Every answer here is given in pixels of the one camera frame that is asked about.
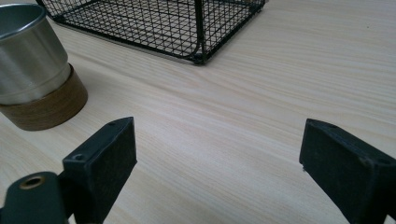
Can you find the steel cup with wooden base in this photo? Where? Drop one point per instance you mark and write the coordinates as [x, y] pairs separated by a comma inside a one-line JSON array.
[[31, 62]]

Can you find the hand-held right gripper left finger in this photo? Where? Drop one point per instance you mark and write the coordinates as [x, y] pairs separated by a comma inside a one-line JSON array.
[[102, 168]]

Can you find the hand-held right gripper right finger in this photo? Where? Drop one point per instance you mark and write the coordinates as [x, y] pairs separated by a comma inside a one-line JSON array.
[[345, 168]]

